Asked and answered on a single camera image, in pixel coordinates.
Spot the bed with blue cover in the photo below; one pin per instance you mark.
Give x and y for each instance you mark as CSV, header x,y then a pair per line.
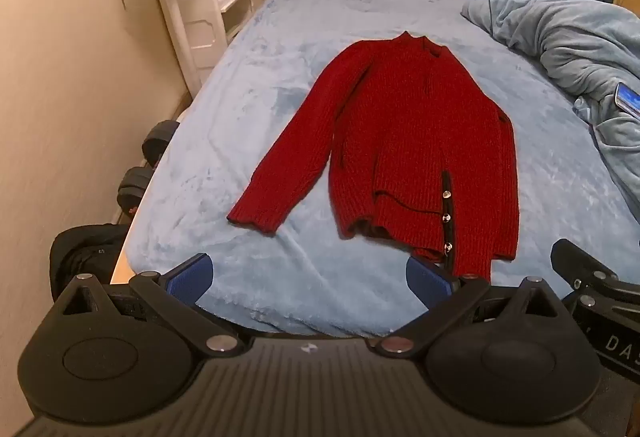
x,y
280,82

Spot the grey-blue duvet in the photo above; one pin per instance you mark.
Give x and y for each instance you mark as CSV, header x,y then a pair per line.
x,y
575,42

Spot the black dumbbell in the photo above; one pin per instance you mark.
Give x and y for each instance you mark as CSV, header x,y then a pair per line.
x,y
150,152

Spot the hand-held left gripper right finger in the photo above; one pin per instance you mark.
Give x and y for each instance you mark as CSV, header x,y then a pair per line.
x,y
425,279

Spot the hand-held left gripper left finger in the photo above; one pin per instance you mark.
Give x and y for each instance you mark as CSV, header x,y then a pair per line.
x,y
190,276

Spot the smartphone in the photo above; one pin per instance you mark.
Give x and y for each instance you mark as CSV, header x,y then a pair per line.
x,y
629,99

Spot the red knit sweater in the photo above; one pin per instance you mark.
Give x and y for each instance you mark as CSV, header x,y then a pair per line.
x,y
410,127

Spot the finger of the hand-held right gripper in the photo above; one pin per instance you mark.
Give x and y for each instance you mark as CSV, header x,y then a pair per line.
x,y
575,259

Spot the white shelf unit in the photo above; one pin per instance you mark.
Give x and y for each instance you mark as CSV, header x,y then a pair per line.
x,y
200,7

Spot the black bag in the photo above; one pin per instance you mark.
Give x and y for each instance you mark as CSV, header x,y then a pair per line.
x,y
85,257

